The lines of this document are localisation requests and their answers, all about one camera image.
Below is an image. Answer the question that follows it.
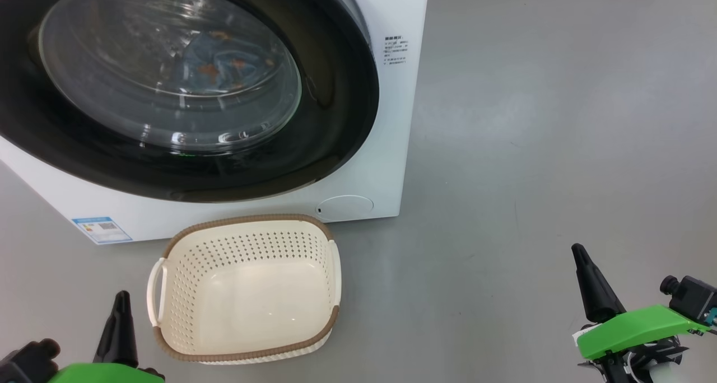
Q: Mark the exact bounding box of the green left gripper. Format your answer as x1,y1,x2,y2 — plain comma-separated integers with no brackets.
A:
48,291,164,383

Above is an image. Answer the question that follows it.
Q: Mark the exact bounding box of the white front-load washing machine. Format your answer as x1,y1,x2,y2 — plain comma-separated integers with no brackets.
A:
0,0,431,245

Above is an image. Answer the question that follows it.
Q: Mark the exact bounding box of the round black glass washer door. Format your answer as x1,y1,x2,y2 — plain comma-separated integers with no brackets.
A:
0,0,380,203

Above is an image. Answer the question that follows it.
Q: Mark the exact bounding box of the round white filter cover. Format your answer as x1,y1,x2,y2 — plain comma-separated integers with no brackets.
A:
315,195,375,223

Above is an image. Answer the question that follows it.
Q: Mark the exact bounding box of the printed black text label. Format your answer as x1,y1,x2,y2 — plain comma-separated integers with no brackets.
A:
384,35,409,66

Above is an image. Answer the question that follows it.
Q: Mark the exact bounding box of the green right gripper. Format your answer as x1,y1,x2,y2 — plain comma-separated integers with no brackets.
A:
571,243,711,383

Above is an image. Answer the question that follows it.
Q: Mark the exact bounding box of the blue energy label sticker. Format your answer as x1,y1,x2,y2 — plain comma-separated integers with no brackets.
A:
71,216,134,245

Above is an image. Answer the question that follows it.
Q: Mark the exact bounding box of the blue cartoon print garment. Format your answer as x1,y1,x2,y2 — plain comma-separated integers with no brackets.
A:
174,29,272,95

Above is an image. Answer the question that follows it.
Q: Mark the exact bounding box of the cream perforated laundry basket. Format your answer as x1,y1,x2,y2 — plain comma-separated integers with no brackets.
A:
147,214,342,366

